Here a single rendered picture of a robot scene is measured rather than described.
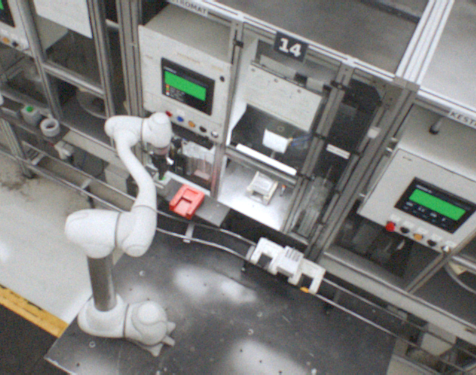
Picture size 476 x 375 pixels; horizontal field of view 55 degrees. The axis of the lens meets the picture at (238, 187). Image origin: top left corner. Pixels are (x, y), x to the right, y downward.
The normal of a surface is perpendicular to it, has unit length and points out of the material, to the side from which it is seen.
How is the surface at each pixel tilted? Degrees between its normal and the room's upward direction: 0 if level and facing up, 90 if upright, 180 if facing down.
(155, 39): 91
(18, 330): 0
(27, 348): 0
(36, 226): 0
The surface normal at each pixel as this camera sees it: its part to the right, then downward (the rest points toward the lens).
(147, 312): 0.22, -0.56
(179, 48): -0.45, 0.70
